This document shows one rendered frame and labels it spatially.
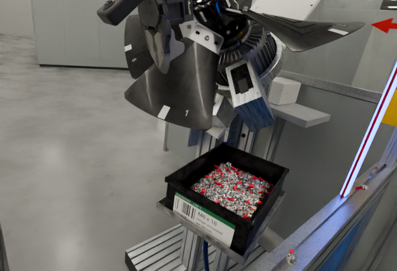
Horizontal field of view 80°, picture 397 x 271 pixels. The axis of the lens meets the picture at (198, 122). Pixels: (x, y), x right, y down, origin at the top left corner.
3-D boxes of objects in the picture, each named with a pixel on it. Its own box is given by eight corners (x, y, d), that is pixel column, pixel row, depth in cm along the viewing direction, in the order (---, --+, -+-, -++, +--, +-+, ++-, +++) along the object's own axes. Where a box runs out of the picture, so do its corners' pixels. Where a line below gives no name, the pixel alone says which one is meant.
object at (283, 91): (269, 94, 133) (275, 75, 129) (296, 103, 122) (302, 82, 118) (251, 96, 122) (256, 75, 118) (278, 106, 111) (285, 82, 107)
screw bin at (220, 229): (217, 166, 62) (222, 141, 59) (281, 195, 54) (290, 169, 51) (160, 208, 44) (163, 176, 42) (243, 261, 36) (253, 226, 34)
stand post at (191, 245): (184, 266, 122) (214, 95, 90) (195, 280, 116) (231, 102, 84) (177, 271, 119) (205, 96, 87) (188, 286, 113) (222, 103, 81)
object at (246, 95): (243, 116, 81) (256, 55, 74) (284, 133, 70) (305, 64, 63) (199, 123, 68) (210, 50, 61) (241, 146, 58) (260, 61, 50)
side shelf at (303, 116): (265, 98, 136) (266, 93, 135) (329, 120, 111) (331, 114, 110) (238, 101, 120) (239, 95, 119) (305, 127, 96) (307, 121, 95)
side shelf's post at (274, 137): (244, 235, 147) (280, 108, 118) (250, 240, 145) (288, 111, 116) (240, 238, 145) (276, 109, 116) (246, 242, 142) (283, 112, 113)
